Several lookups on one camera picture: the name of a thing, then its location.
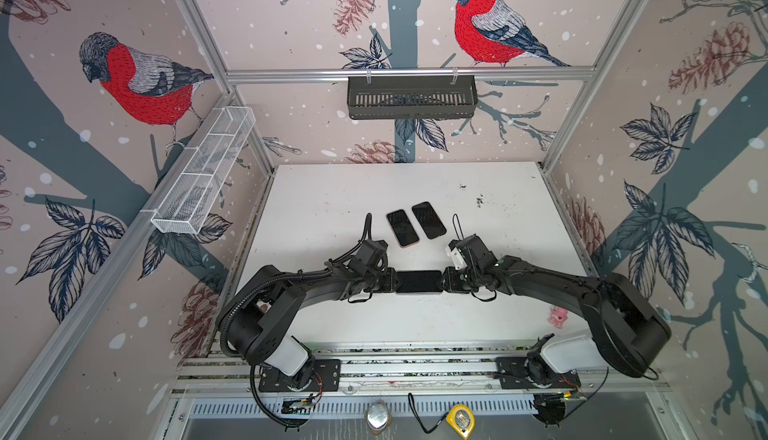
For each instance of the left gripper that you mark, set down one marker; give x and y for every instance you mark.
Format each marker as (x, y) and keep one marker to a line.
(390, 285)

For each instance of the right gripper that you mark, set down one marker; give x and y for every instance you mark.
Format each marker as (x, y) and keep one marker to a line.
(448, 279)

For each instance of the grey blue phone case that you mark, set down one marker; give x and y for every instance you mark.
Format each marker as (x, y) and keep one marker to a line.
(419, 293)

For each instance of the black screen phone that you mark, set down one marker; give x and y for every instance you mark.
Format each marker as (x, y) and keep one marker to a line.
(402, 228)

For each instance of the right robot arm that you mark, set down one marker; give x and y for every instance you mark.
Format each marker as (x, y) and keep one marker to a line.
(626, 330)

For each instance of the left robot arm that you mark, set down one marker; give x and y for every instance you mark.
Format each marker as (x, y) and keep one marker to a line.
(254, 324)

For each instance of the pink toy figure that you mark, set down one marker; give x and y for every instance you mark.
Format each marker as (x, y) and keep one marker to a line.
(558, 317)

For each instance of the silver round object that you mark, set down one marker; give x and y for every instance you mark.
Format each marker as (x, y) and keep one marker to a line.
(378, 417)

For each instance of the yellow tape measure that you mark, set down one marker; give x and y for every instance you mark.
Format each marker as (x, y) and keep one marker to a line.
(462, 420)

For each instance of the white mesh tray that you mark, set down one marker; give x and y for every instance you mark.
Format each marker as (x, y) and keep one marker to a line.
(194, 192)

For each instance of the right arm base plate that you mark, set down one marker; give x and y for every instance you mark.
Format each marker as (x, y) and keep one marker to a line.
(525, 373)

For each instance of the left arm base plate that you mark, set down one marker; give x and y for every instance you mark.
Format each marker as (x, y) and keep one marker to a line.
(327, 375)

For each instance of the black wire basket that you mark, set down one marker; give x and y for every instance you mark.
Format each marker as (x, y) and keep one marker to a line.
(412, 97)

